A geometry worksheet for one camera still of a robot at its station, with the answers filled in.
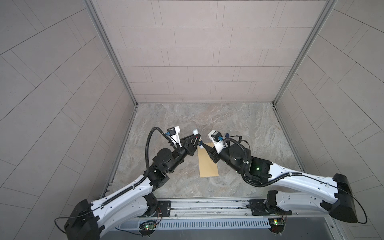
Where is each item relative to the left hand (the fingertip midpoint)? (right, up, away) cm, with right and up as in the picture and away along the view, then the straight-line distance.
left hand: (202, 136), depth 65 cm
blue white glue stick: (-3, +2, 0) cm, 4 cm away
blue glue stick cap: (+17, -4, +32) cm, 36 cm away
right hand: (+1, -3, +1) cm, 3 cm away
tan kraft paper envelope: (+4, -21, +19) cm, 28 cm away
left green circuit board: (-24, -39, -1) cm, 45 cm away
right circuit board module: (+34, -41, +3) cm, 54 cm away
